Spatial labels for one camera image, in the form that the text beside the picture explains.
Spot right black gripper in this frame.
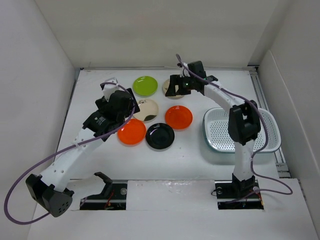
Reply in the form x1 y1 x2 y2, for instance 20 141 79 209
164 74 196 97

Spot beige plate with black blot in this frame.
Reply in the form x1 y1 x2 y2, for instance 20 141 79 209
133 99 159 122

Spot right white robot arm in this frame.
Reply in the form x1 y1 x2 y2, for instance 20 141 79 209
165 61 261 203

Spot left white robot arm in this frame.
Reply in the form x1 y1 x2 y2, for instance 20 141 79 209
25 88 140 218

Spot white perforated plastic bin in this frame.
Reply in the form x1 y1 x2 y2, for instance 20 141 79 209
202 107 270 154

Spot orange plate left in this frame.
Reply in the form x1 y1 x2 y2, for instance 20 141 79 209
117 119 147 145

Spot orange plate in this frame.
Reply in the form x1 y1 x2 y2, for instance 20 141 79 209
117 119 147 145
164 105 193 130

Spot green plate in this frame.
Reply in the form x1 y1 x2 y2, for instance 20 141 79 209
132 76 158 97

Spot orange plate right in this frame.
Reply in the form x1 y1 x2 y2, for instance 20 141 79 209
164 105 193 130

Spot black plate centre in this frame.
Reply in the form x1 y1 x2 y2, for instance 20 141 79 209
145 123 175 150

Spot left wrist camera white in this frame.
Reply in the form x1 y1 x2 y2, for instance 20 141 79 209
100 77 119 102

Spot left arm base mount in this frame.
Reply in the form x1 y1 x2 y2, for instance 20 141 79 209
79 172 128 211

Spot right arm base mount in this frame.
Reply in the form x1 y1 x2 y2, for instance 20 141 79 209
211 180 264 210

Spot aluminium rail right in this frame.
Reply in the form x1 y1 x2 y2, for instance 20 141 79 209
248 66 291 179

